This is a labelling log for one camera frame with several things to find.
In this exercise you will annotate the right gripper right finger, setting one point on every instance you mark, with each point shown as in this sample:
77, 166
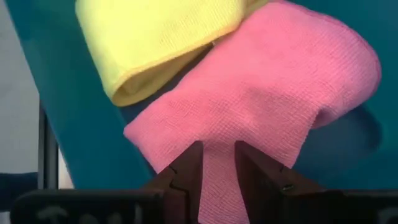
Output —
295, 205

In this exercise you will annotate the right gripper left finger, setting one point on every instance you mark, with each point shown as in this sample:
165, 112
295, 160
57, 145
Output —
93, 208

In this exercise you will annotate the teal plastic tray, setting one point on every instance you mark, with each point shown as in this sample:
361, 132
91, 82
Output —
77, 109

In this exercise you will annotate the pink microfiber towel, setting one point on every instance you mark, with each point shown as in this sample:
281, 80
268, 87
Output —
248, 93

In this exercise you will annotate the yellow microfiber towel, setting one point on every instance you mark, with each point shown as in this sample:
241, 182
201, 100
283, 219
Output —
155, 40

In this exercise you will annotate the black metal table frame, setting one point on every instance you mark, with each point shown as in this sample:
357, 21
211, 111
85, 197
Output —
48, 155

